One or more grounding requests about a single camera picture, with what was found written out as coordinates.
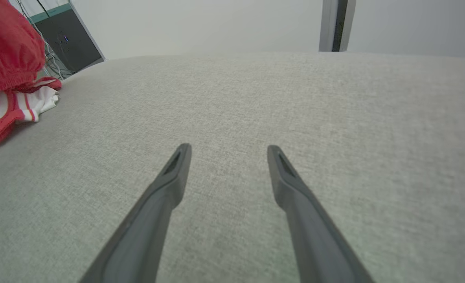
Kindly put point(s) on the grey partition post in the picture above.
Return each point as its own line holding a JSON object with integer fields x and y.
{"x": 336, "y": 23}

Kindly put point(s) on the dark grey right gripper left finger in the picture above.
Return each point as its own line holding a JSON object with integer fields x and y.
{"x": 146, "y": 228}

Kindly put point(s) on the grey fabric sofa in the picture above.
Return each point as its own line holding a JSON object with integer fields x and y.
{"x": 256, "y": 98}

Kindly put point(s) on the dark equipment cabinet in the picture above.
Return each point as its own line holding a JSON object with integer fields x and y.
{"x": 71, "y": 43}

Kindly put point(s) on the red shorts with white stripes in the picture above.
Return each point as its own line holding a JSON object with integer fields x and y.
{"x": 8, "y": 51}

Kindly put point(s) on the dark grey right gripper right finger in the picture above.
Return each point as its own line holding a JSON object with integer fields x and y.
{"x": 318, "y": 236}

